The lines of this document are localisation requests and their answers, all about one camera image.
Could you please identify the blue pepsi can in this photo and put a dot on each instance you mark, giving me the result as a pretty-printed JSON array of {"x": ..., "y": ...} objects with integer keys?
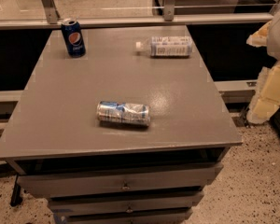
[{"x": 73, "y": 38}]

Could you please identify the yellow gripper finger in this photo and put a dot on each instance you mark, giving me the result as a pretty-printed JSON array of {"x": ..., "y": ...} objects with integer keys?
[
  {"x": 259, "y": 38},
  {"x": 266, "y": 100}
]

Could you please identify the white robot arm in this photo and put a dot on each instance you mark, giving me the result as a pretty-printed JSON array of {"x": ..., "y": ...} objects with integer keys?
[{"x": 273, "y": 38}]

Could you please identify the top grey drawer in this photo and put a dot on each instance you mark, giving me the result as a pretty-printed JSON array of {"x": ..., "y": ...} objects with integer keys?
[{"x": 117, "y": 181}]

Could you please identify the middle grey drawer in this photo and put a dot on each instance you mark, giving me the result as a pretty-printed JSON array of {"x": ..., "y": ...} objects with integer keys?
[{"x": 129, "y": 203}]

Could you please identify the silver blue redbull can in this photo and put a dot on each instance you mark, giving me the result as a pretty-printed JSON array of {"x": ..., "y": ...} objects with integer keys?
[{"x": 126, "y": 113}]

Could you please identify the grey drawer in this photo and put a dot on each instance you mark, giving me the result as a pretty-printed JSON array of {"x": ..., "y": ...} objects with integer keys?
[
  {"x": 129, "y": 203},
  {"x": 117, "y": 181},
  {"x": 162, "y": 216}
]

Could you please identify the grey metal railing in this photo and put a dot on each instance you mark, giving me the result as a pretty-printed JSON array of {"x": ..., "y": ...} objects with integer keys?
[{"x": 49, "y": 14}]

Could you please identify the bottom grey drawer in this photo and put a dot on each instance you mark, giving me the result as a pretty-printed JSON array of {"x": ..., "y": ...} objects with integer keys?
[{"x": 162, "y": 216}]

